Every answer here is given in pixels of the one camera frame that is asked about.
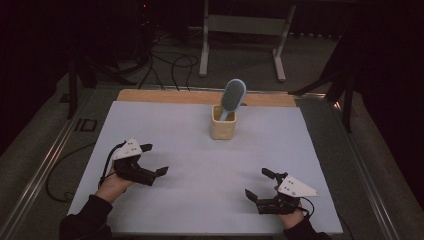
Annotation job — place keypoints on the dark equipment with red light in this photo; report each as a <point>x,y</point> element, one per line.
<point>144,5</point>

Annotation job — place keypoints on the aluminium floor rail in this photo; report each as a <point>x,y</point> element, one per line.
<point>273,91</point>
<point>40,173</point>
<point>366,176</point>

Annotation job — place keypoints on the white metal stand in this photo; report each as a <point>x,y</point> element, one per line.
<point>246,25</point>

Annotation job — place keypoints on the person's left hand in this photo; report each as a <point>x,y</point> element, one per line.
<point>111,188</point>

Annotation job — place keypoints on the beige square cup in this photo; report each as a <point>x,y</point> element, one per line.
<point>222,130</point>

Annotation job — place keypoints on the black tripod stand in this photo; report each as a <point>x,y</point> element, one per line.
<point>72,90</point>

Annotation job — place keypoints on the white table mat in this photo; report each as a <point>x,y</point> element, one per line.
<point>216,173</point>

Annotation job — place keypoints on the black rectangular frame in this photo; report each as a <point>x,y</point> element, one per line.
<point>86,125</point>

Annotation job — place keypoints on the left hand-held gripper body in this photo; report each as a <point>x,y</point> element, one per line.
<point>130,150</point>

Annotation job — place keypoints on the light blue hairbrush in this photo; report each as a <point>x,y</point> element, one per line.
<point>233,95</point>

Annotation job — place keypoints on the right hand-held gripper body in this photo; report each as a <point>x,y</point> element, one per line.
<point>295,189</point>

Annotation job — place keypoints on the black angled stand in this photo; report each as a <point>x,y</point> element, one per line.
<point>348,106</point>

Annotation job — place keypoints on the person's right hand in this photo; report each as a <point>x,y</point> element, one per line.
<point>291,220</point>

